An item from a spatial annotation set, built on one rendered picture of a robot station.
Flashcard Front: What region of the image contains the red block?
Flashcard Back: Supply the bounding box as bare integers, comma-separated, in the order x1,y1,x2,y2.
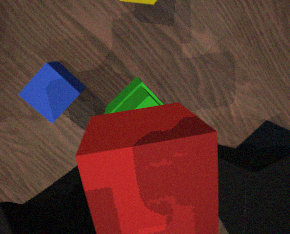
75,102,219,234

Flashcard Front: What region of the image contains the green block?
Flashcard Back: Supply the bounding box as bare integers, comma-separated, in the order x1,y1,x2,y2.
113,85,160,113
105,76,164,114

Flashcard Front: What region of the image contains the blue block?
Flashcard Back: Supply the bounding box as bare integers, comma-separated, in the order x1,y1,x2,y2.
18,61,86,124

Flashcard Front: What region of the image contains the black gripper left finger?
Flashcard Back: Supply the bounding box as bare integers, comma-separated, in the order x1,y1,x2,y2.
0,165,96,234

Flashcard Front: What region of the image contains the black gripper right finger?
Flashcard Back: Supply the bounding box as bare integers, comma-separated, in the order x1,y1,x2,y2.
217,145,290,234

